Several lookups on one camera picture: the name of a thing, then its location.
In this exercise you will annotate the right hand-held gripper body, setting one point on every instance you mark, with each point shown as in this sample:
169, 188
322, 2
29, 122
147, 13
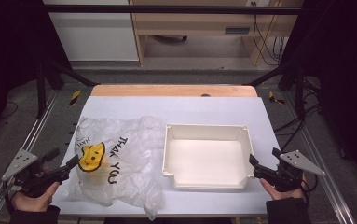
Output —
288, 179

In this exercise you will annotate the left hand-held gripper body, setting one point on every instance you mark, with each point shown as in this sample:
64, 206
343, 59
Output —
33, 183

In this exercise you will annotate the clear printed plastic bag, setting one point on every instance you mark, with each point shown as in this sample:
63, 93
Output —
135, 155

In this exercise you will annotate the person's right hand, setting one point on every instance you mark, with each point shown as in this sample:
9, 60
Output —
283, 195

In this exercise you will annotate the person's left hand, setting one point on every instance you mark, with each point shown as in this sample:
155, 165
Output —
34, 203

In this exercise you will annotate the white plastic bin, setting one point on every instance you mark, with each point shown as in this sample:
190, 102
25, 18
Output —
207, 155

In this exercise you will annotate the yellow clamp right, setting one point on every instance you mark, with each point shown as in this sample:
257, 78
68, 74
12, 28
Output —
272, 97

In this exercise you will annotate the yellow clamp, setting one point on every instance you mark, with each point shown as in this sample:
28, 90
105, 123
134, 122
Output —
272, 97
75, 97

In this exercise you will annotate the yellow clamp left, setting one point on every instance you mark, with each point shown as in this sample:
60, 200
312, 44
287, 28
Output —
75, 97

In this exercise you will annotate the black metal stand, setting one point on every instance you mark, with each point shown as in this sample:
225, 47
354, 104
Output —
41, 90
299, 90

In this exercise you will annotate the white table cover sheet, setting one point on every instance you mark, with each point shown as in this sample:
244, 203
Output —
173, 109

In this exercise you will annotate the black curtain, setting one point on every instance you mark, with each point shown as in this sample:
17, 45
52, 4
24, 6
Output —
8, 46
344, 77

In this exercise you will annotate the wooden table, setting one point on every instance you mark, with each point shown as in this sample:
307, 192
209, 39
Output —
167, 90

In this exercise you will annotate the white cabinet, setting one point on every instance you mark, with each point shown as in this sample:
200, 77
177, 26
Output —
95, 34

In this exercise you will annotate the wooden desk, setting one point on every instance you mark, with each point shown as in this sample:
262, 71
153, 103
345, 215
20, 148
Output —
191, 23

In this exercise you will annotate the aluminium rail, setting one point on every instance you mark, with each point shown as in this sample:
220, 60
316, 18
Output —
319, 161
27, 143

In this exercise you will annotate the black horizontal frame bar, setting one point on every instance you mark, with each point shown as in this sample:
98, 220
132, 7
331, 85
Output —
167, 9

